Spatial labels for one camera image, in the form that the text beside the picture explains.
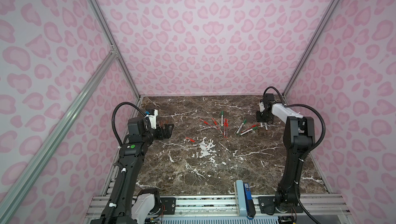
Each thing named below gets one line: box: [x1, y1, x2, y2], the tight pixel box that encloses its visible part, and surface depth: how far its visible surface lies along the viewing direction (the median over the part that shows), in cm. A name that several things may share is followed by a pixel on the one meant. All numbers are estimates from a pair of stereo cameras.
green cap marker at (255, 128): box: [240, 126, 259, 136], surface depth 103 cm
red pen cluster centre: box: [223, 118, 227, 138], surface depth 103 cm
